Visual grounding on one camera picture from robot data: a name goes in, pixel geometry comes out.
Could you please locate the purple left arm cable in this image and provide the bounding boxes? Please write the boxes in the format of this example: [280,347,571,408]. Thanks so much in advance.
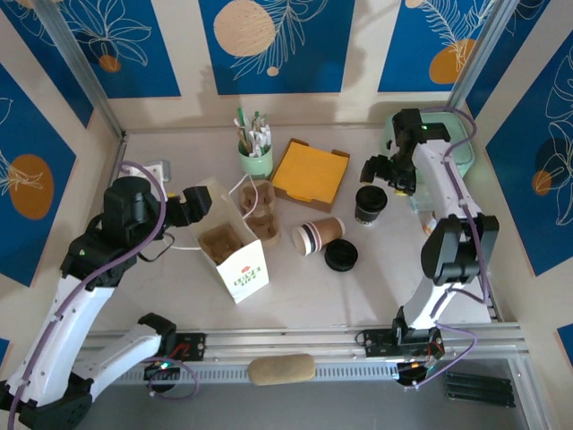
[7,160,167,429]

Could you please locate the aluminium back frame rail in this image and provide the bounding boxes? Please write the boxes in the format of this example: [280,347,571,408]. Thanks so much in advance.
[120,123,387,134]

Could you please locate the brown paper coffee cup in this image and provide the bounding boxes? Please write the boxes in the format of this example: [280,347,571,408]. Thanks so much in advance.
[315,217,346,252]

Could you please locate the clear plastic box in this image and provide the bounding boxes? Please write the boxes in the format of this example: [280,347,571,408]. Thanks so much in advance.
[409,192,434,212]

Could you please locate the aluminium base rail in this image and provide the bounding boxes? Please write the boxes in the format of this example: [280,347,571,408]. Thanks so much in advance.
[75,325,525,361]

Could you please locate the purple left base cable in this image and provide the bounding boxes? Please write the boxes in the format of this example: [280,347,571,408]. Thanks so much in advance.
[146,352,200,402]

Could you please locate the aluminium frame post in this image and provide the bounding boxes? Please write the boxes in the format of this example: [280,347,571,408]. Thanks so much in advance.
[447,0,516,116]
[31,0,127,141]

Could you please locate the black controller board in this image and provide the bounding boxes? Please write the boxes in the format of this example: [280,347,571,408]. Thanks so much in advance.
[396,359,439,387]
[142,361,182,383]

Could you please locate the mint green zip case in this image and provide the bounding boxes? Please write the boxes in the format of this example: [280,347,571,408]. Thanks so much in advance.
[381,111,475,184]

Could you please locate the yellow napkin stack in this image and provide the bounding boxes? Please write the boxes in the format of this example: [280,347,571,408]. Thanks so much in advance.
[271,142,348,202]

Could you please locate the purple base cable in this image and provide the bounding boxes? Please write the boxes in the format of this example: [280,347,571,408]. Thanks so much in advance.
[400,325,478,391]
[146,352,200,402]

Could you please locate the white paper takeout bag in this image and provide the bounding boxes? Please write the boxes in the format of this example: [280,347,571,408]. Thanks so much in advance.
[160,173,272,305]

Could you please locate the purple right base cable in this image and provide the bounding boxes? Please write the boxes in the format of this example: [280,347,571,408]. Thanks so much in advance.
[400,325,478,391]

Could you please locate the black ribbed bars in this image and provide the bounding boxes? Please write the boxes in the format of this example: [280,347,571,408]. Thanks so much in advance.
[442,370,514,409]

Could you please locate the orange napkins in tray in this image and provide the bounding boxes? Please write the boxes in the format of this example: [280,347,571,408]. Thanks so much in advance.
[270,138,351,215]

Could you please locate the mint green utensil cup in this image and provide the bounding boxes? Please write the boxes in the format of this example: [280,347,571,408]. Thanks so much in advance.
[236,145,274,179]

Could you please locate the grey slotted cable tray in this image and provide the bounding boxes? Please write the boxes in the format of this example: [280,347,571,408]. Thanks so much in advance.
[91,359,404,387]

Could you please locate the aluminium side rail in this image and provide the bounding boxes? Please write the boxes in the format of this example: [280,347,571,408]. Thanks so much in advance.
[73,132,131,314]
[449,181,500,323]

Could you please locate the beige foam pad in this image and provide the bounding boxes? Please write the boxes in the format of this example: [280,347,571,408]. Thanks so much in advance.
[246,353,317,387]

